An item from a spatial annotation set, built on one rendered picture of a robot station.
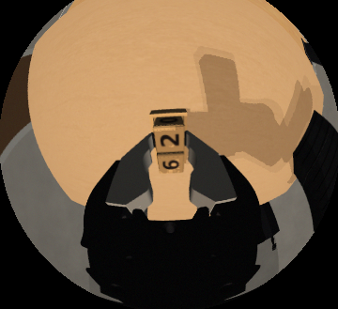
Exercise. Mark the tan cube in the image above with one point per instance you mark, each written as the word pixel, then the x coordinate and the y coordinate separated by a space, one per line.
pixel 169 133
pixel 170 162

